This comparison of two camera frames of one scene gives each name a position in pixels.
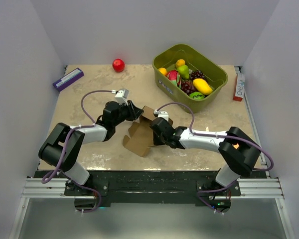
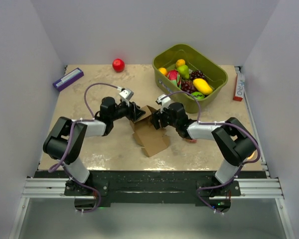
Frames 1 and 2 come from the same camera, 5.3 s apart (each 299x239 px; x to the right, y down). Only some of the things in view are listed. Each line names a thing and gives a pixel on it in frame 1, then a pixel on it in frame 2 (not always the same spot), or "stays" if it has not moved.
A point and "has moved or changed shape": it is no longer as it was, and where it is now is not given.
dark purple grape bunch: (197, 74) stays
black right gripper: (156, 141) to (157, 115)
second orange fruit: (180, 62) stays
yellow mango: (203, 86) stays
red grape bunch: (188, 86) stays
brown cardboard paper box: (141, 136) has moved or changed shape
